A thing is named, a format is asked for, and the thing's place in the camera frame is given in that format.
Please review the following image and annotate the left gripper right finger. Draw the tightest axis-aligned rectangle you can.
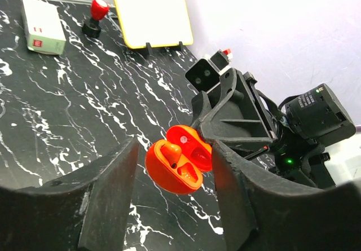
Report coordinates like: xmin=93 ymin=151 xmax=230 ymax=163
xmin=212 ymin=141 xmax=360 ymax=250

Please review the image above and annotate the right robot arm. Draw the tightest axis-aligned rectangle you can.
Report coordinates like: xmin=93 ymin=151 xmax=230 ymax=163
xmin=186 ymin=67 xmax=356 ymax=189

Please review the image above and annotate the white rectangular box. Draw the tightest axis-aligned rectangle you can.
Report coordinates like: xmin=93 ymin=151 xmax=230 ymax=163
xmin=22 ymin=0 xmax=67 ymax=55

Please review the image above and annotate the white dry-erase board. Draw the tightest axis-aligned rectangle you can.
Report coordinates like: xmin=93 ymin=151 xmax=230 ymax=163
xmin=114 ymin=0 xmax=193 ymax=49

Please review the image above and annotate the red cap black bottle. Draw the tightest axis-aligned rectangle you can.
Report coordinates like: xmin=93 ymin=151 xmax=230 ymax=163
xmin=82 ymin=0 xmax=109 ymax=38

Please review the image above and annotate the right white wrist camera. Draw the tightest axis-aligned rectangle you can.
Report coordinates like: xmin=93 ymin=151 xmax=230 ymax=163
xmin=185 ymin=49 xmax=232 ymax=92

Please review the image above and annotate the red earbud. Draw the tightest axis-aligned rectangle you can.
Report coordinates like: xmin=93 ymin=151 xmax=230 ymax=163
xmin=160 ymin=142 xmax=182 ymax=169

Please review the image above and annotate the red round case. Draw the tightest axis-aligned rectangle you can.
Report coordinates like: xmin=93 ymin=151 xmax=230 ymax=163
xmin=144 ymin=125 xmax=212 ymax=195

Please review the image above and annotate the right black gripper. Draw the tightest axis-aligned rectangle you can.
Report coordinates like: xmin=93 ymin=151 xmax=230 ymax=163
xmin=191 ymin=68 xmax=324 ymax=178

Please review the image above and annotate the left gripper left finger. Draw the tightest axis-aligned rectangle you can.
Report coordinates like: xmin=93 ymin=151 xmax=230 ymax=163
xmin=1 ymin=138 xmax=139 ymax=250

